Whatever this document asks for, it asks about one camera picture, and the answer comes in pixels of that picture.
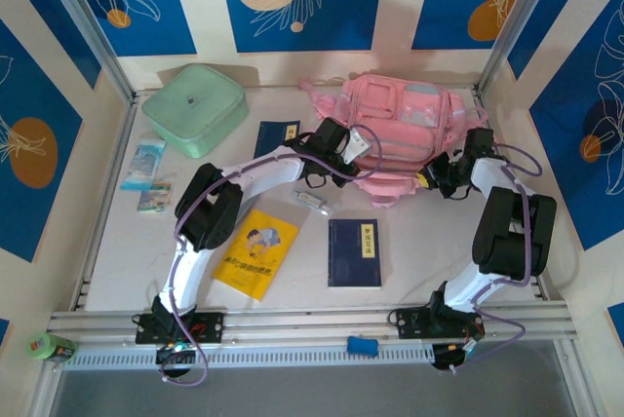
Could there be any pen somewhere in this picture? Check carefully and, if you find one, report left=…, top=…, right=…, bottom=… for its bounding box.
left=292, top=187, right=342, bottom=218

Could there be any pink student backpack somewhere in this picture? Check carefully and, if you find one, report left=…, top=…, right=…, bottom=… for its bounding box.
left=297, top=73, right=491, bottom=209

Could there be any dark blue book yellow label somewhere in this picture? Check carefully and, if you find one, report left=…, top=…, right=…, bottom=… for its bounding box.
left=253, top=119, right=302, bottom=161
left=326, top=217, right=383, bottom=290

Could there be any yellow picture book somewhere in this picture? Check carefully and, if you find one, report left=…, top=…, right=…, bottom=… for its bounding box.
left=212, top=208, right=299, bottom=302

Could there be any small card pack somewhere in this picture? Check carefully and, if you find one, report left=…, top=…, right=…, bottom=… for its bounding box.
left=136, top=177, right=176, bottom=214

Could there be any blue tissue pack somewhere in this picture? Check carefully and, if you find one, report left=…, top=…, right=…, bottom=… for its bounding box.
left=119, top=139, right=167, bottom=192

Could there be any mint green zipper pouch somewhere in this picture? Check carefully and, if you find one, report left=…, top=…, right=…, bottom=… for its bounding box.
left=140, top=62, right=250, bottom=161

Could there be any small blue sponge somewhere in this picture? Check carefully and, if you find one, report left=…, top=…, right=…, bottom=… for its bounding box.
left=345, top=335, right=380, bottom=358

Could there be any black controller board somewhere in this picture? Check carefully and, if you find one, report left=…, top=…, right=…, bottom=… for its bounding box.
left=154, top=342, right=197, bottom=380
left=431, top=342, right=484, bottom=373

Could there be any green tape roll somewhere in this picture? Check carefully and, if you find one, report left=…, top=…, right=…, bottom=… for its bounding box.
left=24, top=331, right=59, bottom=362

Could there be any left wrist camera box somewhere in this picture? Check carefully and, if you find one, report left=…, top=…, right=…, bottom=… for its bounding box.
left=315, top=117, right=372, bottom=165

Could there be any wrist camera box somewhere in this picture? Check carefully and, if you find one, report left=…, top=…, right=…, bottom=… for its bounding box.
left=315, top=117, right=372, bottom=165
left=461, top=127, right=497, bottom=161

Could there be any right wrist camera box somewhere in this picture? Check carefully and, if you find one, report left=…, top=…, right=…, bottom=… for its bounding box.
left=461, top=127, right=497, bottom=161

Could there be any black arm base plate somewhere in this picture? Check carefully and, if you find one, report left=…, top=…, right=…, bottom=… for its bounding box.
left=395, top=306, right=487, bottom=340
left=135, top=310, right=226, bottom=346

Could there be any aluminium table edge rail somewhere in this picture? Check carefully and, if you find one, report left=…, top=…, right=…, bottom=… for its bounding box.
left=46, top=300, right=579, bottom=340

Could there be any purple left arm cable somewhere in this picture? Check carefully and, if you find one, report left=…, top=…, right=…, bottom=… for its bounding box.
left=158, top=123, right=386, bottom=388

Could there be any aluminium frame post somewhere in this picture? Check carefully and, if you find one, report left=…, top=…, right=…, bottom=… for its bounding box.
left=475, top=0, right=571, bottom=96
left=33, top=0, right=137, bottom=102

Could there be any grey slotted cable duct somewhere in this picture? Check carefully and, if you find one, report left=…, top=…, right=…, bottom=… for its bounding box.
left=62, top=342, right=435, bottom=372

